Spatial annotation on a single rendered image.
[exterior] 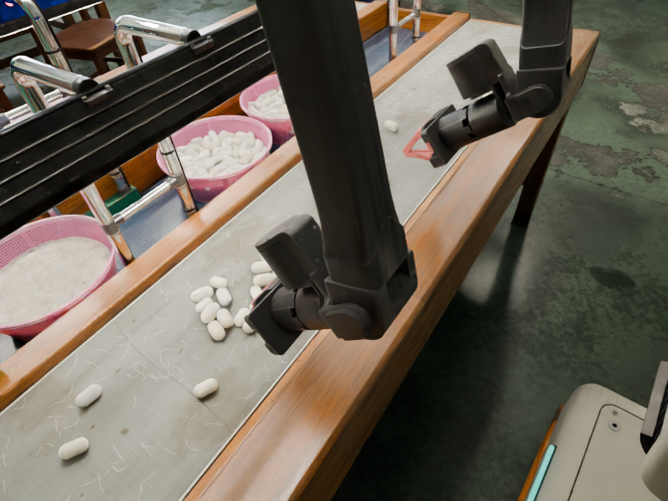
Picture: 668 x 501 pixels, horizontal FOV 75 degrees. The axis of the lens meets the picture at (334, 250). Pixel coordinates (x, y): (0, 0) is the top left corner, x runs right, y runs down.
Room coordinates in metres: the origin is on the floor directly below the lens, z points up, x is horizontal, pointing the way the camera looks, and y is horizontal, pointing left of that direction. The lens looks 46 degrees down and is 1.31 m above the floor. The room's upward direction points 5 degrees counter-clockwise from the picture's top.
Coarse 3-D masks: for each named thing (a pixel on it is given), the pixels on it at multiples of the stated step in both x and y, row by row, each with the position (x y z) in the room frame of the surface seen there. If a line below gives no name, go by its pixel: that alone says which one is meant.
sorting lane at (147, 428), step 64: (512, 64) 1.25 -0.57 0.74; (384, 128) 0.95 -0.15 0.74; (192, 256) 0.56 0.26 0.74; (256, 256) 0.55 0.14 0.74; (128, 320) 0.43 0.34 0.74; (192, 320) 0.42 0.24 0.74; (64, 384) 0.33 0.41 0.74; (128, 384) 0.32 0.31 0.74; (192, 384) 0.31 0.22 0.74; (256, 384) 0.30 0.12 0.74; (0, 448) 0.24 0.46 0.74; (128, 448) 0.22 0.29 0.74; (192, 448) 0.22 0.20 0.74
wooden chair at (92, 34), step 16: (32, 32) 2.61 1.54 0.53; (64, 32) 2.77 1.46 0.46; (80, 32) 2.76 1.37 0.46; (96, 32) 2.74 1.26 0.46; (112, 32) 2.71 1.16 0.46; (64, 48) 2.53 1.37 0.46; (80, 48) 2.50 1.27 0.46; (96, 48) 2.49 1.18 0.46; (112, 48) 2.62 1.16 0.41; (144, 48) 2.85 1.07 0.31; (96, 64) 2.49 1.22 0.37
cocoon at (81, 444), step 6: (78, 438) 0.24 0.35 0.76; (84, 438) 0.24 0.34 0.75; (66, 444) 0.23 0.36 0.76; (72, 444) 0.23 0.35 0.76; (78, 444) 0.23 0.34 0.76; (84, 444) 0.23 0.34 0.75; (60, 450) 0.22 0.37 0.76; (66, 450) 0.22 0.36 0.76; (72, 450) 0.22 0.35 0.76; (78, 450) 0.22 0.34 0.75; (84, 450) 0.22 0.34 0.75; (60, 456) 0.22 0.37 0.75; (66, 456) 0.22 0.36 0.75; (72, 456) 0.22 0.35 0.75
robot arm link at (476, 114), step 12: (492, 84) 0.58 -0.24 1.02; (492, 96) 0.58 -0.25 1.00; (504, 96) 0.57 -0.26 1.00; (468, 108) 0.60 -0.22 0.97; (480, 108) 0.58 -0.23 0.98; (492, 108) 0.56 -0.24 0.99; (504, 108) 0.56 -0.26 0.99; (468, 120) 0.59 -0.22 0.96; (480, 120) 0.57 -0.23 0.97; (492, 120) 0.56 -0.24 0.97; (504, 120) 0.55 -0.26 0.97; (480, 132) 0.57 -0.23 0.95; (492, 132) 0.56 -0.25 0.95
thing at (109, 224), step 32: (128, 32) 0.64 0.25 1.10; (160, 32) 0.60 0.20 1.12; (192, 32) 0.57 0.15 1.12; (32, 64) 0.51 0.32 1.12; (128, 64) 0.66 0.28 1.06; (32, 96) 0.54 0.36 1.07; (96, 96) 0.44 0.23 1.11; (96, 192) 0.55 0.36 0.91; (160, 192) 0.63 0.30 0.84; (128, 256) 0.54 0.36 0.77
